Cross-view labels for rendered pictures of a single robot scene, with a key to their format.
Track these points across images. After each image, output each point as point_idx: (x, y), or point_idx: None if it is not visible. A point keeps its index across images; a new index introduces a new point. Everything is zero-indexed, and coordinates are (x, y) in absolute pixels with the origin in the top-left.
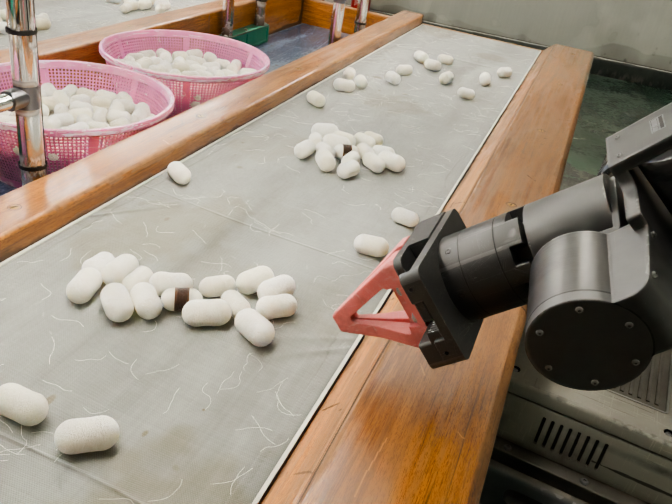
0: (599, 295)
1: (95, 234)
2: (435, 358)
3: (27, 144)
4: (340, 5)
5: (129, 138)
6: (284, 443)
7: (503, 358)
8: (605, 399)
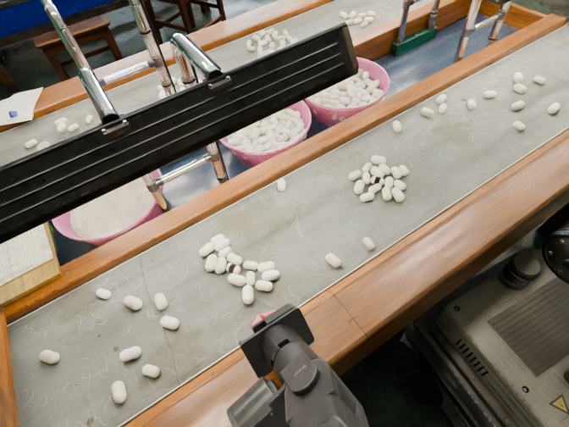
0: (234, 424)
1: (229, 217)
2: None
3: (215, 171)
4: (464, 38)
5: (269, 159)
6: (225, 352)
7: (326, 360)
8: (499, 350)
